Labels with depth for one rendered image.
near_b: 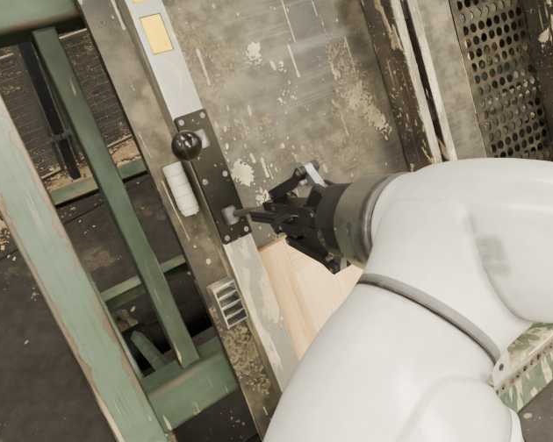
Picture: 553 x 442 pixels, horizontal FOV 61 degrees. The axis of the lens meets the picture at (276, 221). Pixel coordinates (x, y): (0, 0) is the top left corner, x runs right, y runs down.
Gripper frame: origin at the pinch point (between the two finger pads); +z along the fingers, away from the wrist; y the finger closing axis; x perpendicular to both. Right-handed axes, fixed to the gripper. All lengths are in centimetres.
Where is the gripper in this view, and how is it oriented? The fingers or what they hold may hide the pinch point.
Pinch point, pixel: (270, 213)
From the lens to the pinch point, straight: 62.2
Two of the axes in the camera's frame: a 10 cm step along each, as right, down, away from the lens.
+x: 8.2, -4.0, 4.0
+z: -4.6, -0.6, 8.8
